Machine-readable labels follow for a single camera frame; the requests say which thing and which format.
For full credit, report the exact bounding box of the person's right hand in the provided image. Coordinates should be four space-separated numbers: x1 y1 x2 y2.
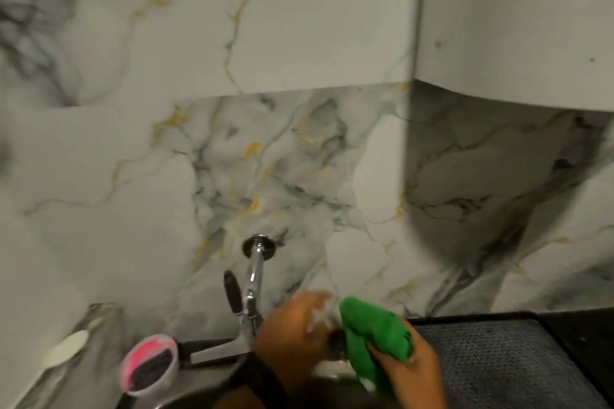
367 320 448 409

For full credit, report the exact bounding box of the person's left hand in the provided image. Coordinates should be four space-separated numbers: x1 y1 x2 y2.
253 290 336 393

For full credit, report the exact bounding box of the green cleaning cloth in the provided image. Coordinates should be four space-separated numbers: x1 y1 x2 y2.
339 297 414 396

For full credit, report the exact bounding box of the clear glass cup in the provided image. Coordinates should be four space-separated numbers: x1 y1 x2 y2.
307 301 358 381

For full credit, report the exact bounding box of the person's left forearm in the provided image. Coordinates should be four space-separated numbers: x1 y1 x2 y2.
211 384 267 409

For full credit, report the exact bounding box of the black wristband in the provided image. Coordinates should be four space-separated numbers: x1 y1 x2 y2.
227 351 289 409

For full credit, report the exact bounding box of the grey dish drying mat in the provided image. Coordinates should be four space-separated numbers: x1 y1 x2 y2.
412 312 614 409

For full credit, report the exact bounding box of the steel sink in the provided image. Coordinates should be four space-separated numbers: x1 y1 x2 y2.
153 338 384 409

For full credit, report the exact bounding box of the pink and white scrub container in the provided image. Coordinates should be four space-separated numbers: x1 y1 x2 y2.
115 333 180 409

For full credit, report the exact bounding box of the white soap bar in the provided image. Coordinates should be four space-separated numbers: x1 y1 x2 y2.
40 329 91 371

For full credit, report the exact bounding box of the chrome wall faucet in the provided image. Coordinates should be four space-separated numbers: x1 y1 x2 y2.
188 234 280 368

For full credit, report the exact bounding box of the white wall cabinet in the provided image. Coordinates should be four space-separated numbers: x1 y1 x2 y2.
414 0 614 113

